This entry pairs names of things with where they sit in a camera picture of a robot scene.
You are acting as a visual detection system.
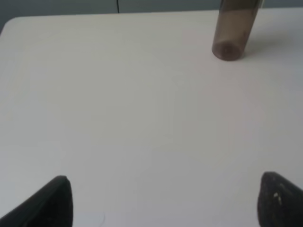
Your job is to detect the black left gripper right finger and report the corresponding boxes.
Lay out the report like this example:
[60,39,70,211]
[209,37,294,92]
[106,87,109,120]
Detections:
[257,172,303,227]

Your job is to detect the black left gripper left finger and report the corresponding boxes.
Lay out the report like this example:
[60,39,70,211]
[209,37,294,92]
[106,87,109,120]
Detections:
[0,175,73,227]

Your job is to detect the clear brownish plastic bottle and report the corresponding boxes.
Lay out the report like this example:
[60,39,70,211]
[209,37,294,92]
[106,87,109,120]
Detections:
[212,0,262,61]

